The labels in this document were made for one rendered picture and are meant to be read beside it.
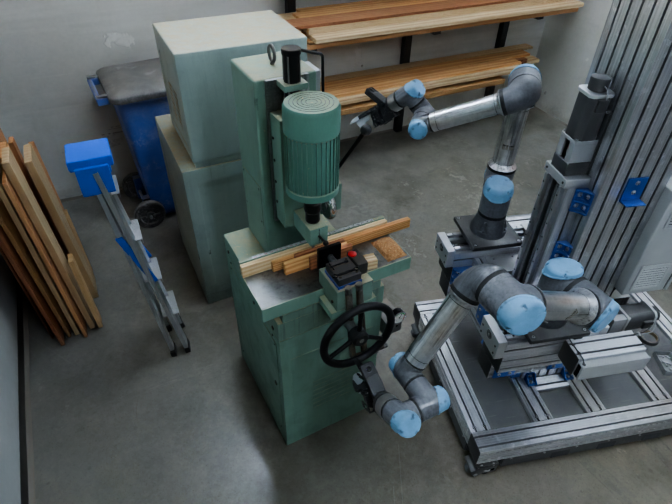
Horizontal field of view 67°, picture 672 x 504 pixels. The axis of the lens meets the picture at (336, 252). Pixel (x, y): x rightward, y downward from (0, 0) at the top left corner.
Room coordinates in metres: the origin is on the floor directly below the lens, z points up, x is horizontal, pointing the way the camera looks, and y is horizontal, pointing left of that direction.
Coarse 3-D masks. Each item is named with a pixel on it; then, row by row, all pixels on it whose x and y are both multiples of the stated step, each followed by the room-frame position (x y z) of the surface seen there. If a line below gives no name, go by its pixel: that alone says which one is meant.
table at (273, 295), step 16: (272, 272) 1.35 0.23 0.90; (304, 272) 1.35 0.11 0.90; (368, 272) 1.36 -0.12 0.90; (384, 272) 1.39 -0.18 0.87; (256, 288) 1.26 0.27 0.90; (272, 288) 1.26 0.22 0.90; (288, 288) 1.27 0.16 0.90; (304, 288) 1.27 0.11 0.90; (320, 288) 1.27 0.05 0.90; (256, 304) 1.20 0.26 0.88; (272, 304) 1.19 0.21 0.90; (288, 304) 1.21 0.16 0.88; (304, 304) 1.23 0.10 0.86
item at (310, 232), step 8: (296, 216) 1.47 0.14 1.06; (304, 216) 1.46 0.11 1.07; (296, 224) 1.47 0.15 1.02; (304, 224) 1.41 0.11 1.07; (312, 224) 1.41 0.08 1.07; (320, 224) 1.41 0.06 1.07; (304, 232) 1.41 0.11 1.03; (312, 232) 1.38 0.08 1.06; (320, 232) 1.39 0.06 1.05; (312, 240) 1.38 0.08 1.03; (320, 240) 1.39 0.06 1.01
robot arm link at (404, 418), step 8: (392, 400) 0.87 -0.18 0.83; (408, 400) 0.86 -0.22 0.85; (384, 408) 0.85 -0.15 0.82; (392, 408) 0.84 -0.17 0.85; (400, 408) 0.83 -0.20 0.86; (408, 408) 0.83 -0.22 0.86; (416, 408) 0.83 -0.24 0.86; (384, 416) 0.83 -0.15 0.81; (392, 416) 0.81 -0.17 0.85; (400, 416) 0.80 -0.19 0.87; (408, 416) 0.80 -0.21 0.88; (416, 416) 0.80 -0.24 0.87; (392, 424) 0.79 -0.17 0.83; (400, 424) 0.78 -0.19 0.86; (408, 424) 0.78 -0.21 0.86; (416, 424) 0.79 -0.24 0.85; (400, 432) 0.77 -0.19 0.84; (408, 432) 0.77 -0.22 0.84; (416, 432) 0.78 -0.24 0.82
